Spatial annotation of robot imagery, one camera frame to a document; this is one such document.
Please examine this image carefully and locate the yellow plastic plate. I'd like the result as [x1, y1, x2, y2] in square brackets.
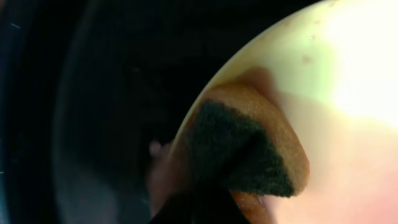
[148, 0, 398, 224]

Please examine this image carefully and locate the round black tray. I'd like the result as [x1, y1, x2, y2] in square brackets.
[1, 1, 310, 223]

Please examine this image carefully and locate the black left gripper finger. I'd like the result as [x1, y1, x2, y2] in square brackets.
[149, 186, 249, 224]

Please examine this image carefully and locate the orange green sponge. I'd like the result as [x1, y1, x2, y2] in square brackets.
[180, 83, 310, 223]

